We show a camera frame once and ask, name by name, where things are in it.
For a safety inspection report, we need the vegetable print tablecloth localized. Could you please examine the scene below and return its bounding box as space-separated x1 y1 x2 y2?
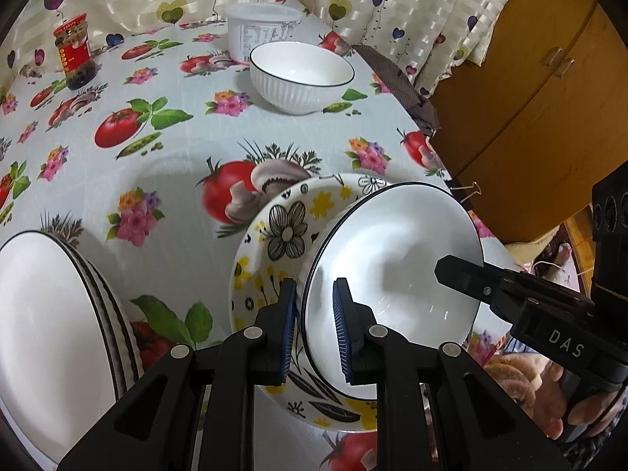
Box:
0 2 511 471

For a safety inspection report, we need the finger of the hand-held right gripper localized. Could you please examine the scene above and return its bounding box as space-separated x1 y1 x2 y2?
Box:
434 254 540 322

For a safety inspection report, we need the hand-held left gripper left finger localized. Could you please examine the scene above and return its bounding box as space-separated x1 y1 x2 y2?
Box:
56 277 300 471

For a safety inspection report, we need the yellow floral bowl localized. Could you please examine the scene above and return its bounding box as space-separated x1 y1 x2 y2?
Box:
228 173 513 433

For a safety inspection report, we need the white plastic tub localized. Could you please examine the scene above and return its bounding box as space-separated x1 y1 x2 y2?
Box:
226 2 302 64

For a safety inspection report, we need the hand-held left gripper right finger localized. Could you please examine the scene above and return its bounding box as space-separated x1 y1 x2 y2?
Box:
332 277 555 471

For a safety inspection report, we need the wooden cabinet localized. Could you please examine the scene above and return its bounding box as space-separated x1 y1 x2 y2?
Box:
429 0 628 243

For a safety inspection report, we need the red label sauce jar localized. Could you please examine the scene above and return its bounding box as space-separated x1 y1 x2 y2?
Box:
53 17 96 91

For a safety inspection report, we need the white ribbed bowl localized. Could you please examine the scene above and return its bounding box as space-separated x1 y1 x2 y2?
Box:
249 42 355 116
300 183 484 400

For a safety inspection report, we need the binder clip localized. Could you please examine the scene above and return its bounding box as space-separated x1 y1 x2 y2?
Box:
449 181 484 198

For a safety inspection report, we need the person's right hand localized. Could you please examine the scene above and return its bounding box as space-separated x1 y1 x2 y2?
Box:
532 360 626 445

